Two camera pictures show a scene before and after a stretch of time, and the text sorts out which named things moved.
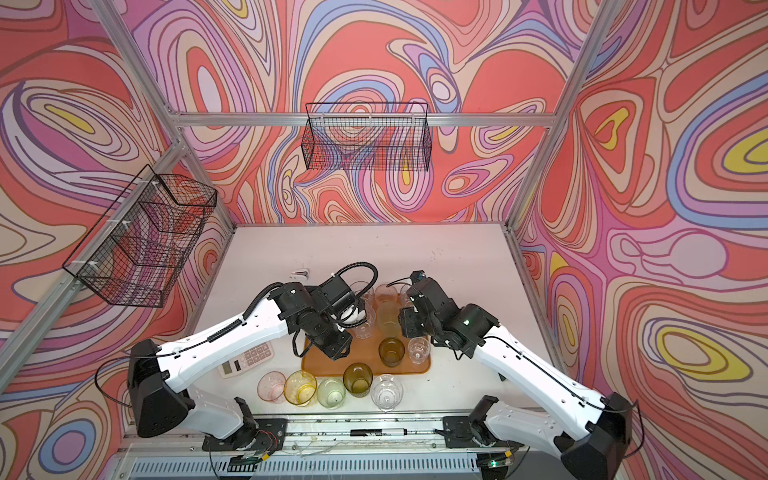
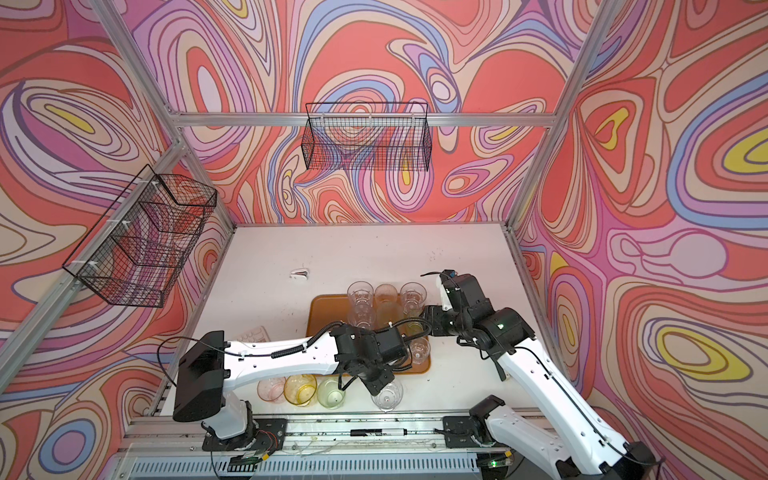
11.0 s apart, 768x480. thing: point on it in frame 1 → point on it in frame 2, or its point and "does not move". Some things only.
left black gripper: x=342 y=349 → x=389 y=378
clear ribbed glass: x=405 y=298 does not move
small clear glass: x=419 y=349 does not move
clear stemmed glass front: x=386 y=391 does not move
